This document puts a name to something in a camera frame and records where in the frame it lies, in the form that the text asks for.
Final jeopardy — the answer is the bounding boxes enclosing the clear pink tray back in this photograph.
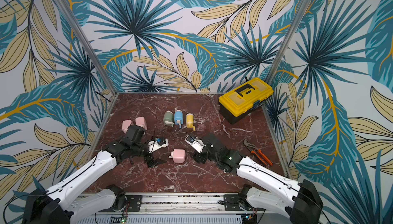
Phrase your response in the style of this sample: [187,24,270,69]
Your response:
[196,124,206,132]

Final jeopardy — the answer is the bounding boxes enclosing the green pencil sharpener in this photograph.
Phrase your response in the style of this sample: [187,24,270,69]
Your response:
[163,111,175,127]

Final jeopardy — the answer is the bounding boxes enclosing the yellow pencil sharpener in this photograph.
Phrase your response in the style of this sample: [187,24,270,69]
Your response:
[186,113,195,131]

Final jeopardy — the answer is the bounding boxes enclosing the blue pencil sharpener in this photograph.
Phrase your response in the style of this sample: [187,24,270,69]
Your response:
[174,110,184,129]

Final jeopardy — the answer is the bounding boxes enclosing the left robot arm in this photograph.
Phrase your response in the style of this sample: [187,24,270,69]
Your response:
[22,125,168,224]

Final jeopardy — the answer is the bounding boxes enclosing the aluminium front rail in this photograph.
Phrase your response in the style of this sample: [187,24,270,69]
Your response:
[49,192,311,224]

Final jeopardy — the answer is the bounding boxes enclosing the orange handled pliers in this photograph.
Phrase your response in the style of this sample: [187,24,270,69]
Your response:
[243,139,273,166]

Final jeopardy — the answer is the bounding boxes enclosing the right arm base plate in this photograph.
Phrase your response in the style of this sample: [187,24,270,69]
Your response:
[223,194,261,212]

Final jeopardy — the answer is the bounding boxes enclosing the yellow black toolbox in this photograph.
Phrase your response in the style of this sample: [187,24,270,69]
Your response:
[219,77,274,125]

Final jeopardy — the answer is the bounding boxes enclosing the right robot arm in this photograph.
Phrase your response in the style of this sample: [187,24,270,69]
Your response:
[185,133,323,224]

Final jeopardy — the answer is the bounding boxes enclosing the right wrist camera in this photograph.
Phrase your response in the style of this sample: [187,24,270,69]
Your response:
[185,134,205,154]

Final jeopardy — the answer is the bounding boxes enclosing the pink sharpener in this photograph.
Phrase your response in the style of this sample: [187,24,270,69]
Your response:
[122,119,133,134]
[135,116,147,130]
[169,149,186,164]

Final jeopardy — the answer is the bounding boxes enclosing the pink sharpener back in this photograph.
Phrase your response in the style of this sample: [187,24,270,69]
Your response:
[169,149,186,164]

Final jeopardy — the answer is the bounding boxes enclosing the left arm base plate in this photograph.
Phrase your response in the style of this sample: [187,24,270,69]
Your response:
[110,195,142,213]

